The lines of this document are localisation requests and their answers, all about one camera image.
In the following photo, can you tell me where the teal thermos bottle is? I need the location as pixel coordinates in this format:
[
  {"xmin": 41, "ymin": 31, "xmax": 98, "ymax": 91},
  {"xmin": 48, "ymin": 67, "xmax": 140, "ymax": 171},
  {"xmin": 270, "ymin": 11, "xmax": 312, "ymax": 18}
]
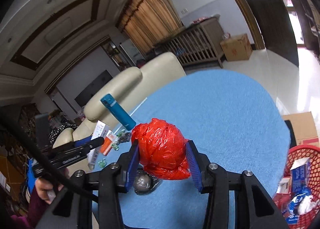
[{"xmin": 100, "ymin": 93, "xmax": 137, "ymax": 130}]

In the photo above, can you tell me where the red and white small box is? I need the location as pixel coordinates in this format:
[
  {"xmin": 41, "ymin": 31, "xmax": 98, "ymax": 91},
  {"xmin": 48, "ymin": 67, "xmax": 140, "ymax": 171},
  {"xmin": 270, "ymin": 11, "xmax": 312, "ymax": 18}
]
[{"xmin": 276, "ymin": 176, "xmax": 292, "ymax": 194}]

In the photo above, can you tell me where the flat cardboard box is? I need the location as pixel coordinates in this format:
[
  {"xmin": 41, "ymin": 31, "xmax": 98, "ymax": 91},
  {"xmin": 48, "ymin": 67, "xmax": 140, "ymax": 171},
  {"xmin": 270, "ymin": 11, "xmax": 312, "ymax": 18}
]
[{"xmin": 282, "ymin": 112, "xmax": 320, "ymax": 148}]

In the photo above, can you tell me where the black floral cloth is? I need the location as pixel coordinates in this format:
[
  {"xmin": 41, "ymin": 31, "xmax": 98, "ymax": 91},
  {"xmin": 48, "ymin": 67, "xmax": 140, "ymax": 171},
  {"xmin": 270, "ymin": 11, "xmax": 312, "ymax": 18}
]
[{"xmin": 49, "ymin": 122, "xmax": 78, "ymax": 144}]

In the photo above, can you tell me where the beige curtain with red band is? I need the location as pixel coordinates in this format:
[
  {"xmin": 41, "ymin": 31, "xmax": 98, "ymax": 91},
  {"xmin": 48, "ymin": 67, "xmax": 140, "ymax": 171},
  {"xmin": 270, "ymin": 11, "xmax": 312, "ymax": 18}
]
[{"xmin": 116, "ymin": 0, "xmax": 183, "ymax": 49}]

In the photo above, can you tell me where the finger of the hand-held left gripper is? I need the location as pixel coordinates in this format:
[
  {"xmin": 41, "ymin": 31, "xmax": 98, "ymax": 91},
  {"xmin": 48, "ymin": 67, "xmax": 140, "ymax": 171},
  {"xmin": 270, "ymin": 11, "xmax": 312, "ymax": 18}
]
[
  {"xmin": 82, "ymin": 136, "xmax": 105, "ymax": 153},
  {"xmin": 52, "ymin": 137, "xmax": 92, "ymax": 154}
]

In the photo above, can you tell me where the long white box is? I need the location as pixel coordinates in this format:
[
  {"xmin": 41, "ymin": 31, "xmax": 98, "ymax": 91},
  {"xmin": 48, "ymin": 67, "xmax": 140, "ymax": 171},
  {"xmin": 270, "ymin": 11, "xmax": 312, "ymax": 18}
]
[{"xmin": 88, "ymin": 120, "xmax": 110, "ymax": 169}]

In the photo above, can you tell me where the cream leather sofa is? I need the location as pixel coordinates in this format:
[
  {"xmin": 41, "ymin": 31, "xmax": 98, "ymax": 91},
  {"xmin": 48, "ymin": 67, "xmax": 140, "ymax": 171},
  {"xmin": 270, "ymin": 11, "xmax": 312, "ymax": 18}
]
[{"xmin": 52, "ymin": 52, "xmax": 187, "ymax": 177}]

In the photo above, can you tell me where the pink cloth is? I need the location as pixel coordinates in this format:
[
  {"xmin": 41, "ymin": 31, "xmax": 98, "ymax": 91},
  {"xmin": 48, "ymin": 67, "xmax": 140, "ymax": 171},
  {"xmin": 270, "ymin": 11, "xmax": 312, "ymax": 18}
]
[{"xmin": 190, "ymin": 17, "xmax": 212, "ymax": 24}]

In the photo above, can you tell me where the dark stained-glass door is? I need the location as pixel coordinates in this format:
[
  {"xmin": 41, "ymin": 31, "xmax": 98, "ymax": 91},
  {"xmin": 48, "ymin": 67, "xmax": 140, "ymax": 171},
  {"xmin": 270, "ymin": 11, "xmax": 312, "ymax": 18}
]
[{"xmin": 245, "ymin": 0, "xmax": 300, "ymax": 67}]

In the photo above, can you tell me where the person's left forearm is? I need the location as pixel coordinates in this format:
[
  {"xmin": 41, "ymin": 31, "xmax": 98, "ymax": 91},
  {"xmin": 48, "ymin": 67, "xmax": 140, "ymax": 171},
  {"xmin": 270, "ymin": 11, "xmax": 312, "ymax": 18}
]
[{"xmin": 10, "ymin": 191, "xmax": 50, "ymax": 229}]

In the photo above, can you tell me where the blue and white carton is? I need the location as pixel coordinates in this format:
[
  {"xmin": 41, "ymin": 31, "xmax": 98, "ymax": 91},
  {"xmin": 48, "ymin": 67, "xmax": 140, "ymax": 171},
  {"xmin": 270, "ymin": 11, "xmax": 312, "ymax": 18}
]
[{"xmin": 290, "ymin": 157, "xmax": 312, "ymax": 189}]

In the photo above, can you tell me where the brown cardboard box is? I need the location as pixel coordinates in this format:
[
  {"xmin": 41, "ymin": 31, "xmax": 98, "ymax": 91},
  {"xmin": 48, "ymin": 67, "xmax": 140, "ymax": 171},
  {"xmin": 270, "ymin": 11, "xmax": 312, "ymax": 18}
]
[{"xmin": 220, "ymin": 33, "xmax": 253, "ymax": 62}]

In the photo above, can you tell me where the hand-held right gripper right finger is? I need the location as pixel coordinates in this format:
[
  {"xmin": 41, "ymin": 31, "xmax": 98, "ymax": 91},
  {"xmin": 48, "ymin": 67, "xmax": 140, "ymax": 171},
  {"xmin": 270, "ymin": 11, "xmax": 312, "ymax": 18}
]
[{"xmin": 185, "ymin": 140, "xmax": 290, "ymax": 229}]

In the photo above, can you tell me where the orange and white box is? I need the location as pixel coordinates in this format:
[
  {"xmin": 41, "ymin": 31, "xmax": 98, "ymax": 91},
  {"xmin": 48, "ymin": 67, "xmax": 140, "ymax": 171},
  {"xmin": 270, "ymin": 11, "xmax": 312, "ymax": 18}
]
[{"xmin": 100, "ymin": 130, "xmax": 119, "ymax": 155}]

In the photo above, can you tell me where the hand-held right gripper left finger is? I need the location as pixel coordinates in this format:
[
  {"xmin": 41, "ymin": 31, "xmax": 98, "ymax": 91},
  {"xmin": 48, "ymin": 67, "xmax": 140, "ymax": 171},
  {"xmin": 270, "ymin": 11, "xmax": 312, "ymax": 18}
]
[{"xmin": 36, "ymin": 139, "xmax": 140, "ymax": 229}]

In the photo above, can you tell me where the white plastic bag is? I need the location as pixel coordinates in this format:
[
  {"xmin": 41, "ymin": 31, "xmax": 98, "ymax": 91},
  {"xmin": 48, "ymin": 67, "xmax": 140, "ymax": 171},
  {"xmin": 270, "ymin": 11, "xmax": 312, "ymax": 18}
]
[{"xmin": 297, "ymin": 195, "xmax": 316, "ymax": 216}]

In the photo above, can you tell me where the black television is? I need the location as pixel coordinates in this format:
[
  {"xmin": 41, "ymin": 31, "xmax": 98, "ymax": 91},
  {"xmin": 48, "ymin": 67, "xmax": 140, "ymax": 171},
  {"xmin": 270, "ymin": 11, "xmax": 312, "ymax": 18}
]
[{"xmin": 74, "ymin": 69, "xmax": 113, "ymax": 107}]

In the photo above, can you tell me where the blue plastic bag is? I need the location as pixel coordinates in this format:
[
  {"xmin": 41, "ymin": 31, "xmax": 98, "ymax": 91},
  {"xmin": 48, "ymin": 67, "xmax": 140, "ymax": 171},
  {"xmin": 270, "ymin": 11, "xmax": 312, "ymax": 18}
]
[{"xmin": 282, "ymin": 193, "xmax": 307, "ymax": 223}]

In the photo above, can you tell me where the wooden display shelf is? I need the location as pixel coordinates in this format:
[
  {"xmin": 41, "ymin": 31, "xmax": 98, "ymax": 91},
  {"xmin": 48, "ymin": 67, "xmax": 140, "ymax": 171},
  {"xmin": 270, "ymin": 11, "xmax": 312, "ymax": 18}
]
[{"xmin": 101, "ymin": 40, "xmax": 130, "ymax": 69}]

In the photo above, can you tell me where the black cable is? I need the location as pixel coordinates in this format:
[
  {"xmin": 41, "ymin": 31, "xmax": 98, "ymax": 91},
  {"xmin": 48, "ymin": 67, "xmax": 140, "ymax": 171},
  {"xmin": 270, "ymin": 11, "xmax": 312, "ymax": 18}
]
[{"xmin": 0, "ymin": 112, "xmax": 99, "ymax": 203}]

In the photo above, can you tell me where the black plastic bag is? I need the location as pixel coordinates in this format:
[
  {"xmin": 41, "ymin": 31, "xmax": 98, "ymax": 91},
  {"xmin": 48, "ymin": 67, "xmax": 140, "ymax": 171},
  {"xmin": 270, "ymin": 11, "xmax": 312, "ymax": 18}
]
[{"xmin": 134, "ymin": 173, "xmax": 163, "ymax": 196}]

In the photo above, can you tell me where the red plastic bag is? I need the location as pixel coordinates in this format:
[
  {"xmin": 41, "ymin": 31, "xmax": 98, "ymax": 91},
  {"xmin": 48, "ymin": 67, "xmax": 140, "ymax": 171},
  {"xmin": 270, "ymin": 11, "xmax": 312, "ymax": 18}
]
[{"xmin": 131, "ymin": 118, "xmax": 192, "ymax": 181}]

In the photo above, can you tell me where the red plastic basket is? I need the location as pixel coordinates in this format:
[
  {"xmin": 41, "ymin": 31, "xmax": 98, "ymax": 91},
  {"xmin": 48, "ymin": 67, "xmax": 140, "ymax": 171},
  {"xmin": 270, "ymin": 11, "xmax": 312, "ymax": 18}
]
[{"xmin": 272, "ymin": 144, "xmax": 320, "ymax": 224}]

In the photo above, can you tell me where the person's left hand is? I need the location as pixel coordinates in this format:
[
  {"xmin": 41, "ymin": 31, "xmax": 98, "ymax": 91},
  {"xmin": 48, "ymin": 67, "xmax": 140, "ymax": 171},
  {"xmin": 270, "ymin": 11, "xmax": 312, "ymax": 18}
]
[{"xmin": 37, "ymin": 177, "xmax": 64, "ymax": 205}]

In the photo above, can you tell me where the black chair back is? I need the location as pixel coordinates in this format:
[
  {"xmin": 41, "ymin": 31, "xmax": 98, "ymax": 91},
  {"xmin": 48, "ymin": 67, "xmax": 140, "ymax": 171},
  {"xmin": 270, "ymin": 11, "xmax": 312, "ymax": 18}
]
[{"xmin": 35, "ymin": 114, "xmax": 55, "ymax": 144}]

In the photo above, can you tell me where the wooden crib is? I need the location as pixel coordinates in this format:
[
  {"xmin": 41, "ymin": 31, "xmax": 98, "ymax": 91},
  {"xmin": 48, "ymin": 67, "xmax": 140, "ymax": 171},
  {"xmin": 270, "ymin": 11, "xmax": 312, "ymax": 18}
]
[{"xmin": 154, "ymin": 16, "xmax": 225, "ymax": 69}]

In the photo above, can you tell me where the white standing air conditioner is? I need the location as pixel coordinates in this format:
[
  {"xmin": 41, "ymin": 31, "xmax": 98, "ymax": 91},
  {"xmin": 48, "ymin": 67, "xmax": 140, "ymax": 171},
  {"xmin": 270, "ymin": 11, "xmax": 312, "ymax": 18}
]
[{"xmin": 120, "ymin": 39, "xmax": 140, "ymax": 67}]

